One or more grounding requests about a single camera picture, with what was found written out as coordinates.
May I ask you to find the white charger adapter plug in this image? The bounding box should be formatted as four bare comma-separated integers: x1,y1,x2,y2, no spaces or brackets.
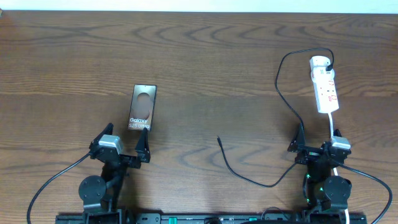
310,55,331,70

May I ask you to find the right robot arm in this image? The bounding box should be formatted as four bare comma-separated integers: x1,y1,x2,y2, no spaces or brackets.
287,124,352,223

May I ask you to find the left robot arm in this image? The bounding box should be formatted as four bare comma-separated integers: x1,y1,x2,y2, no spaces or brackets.
78,123,150,223

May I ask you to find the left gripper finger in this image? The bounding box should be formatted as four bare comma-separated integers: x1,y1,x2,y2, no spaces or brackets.
91,123,114,146
135,128,151,163

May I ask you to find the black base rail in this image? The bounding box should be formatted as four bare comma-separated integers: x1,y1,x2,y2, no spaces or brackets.
55,212,368,224

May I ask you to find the black USB charging cable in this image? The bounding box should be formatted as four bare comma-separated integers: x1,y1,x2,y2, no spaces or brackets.
216,47,335,189

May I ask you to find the white power strip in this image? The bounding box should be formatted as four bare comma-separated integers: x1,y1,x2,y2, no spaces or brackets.
310,67,339,114

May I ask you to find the white power strip cord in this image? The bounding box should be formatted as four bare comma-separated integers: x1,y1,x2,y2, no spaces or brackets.
327,112,351,224

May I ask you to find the Galaxy S25 Ultra smartphone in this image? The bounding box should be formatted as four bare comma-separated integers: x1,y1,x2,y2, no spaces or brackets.
127,84,157,131

